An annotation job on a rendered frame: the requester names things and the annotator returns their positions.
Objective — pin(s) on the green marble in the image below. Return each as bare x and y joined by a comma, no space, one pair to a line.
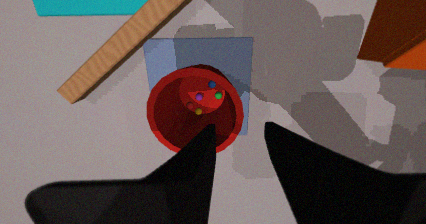
218,95

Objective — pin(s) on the yellow marble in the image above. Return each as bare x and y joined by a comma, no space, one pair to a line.
198,111

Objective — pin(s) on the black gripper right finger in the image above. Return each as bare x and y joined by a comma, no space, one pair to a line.
325,187

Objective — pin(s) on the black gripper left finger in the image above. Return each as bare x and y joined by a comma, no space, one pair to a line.
177,192

